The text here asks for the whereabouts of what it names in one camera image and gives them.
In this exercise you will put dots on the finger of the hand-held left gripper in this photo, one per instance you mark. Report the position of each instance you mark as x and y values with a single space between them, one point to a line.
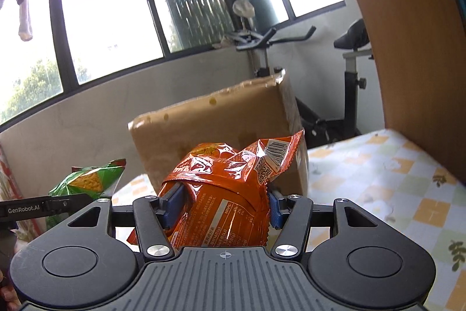
69 203

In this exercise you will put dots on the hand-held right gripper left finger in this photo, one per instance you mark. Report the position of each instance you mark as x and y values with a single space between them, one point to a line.
174 203

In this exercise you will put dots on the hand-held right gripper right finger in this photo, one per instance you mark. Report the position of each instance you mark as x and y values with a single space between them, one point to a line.
275 212

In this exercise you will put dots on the green snack packet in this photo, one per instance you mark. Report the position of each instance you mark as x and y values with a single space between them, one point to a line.
87 180

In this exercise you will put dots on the orange snack packet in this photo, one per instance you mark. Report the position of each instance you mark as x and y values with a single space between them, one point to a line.
225 194

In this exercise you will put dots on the brown cardboard box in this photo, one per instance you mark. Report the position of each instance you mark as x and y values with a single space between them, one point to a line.
218 121

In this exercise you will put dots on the person's left hand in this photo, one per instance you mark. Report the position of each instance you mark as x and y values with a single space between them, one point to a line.
9 293

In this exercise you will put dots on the red patterned cloth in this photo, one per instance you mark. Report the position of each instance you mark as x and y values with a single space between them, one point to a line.
5 172

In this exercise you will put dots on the checked floral tablecloth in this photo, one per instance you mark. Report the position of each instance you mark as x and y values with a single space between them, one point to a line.
382 165

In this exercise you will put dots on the black exercise bike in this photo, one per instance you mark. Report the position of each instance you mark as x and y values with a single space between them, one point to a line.
349 107

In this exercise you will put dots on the wooden panel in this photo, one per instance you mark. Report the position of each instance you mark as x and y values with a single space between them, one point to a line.
400 41

